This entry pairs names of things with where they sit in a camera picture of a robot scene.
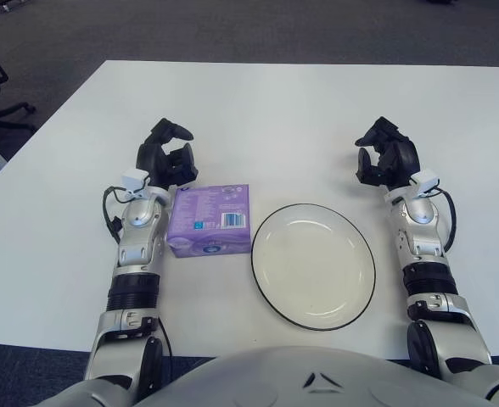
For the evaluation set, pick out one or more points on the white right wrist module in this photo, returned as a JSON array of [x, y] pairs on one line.
[[427, 180]]

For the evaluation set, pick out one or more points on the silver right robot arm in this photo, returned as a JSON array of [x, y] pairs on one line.
[[419, 237]]

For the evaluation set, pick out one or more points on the grey robot torso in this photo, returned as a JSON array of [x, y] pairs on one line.
[[275, 377]]

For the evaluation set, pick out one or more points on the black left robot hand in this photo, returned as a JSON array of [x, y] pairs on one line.
[[149, 154]]

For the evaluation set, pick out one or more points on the purple tissue paper pack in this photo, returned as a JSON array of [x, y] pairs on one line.
[[207, 212]]

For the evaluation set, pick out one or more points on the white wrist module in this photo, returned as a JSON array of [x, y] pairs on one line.
[[134, 179], [427, 180]]

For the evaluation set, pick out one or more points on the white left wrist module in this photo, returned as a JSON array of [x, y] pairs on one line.
[[134, 179]]

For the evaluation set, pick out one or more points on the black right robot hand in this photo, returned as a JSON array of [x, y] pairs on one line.
[[404, 157]]

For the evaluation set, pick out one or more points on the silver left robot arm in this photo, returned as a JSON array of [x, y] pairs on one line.
[[137, 237]]

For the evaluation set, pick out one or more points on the white plate with black rim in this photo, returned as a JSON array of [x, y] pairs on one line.
[[313, 267]]

